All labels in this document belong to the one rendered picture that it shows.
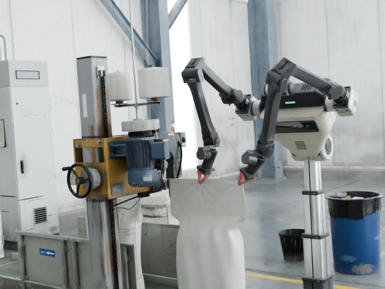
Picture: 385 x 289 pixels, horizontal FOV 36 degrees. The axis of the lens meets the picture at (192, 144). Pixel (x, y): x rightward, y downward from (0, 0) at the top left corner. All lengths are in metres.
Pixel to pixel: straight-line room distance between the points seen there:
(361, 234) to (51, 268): 2.58
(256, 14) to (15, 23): 5.73
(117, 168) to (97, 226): 0.32
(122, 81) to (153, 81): 0.26
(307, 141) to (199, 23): 7.48
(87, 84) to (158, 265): 1.41
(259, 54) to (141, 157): 9.18
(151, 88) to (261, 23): 9.06
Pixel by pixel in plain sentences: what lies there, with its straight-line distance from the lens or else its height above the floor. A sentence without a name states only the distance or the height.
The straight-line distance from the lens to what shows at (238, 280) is 3.14.
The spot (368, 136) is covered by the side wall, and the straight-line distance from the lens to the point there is 11.27.
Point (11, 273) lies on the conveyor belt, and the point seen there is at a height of 0.38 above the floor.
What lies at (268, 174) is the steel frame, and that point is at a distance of 11.96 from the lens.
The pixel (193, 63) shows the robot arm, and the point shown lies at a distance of 3.05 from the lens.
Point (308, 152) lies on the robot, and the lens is 3.39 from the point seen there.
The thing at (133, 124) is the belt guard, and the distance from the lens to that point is 2.90.
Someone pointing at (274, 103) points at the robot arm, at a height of 1.46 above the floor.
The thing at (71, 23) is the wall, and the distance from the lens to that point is 8.37.
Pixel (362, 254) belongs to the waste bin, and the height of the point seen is 0.18.
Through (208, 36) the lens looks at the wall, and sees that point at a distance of 10.79.
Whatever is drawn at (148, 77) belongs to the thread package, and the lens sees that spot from 3.04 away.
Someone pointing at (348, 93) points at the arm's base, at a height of 1.49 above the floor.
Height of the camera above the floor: 1.43
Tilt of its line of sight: 3 degrees down
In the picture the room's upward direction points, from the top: 3 degrees counter-clockwise
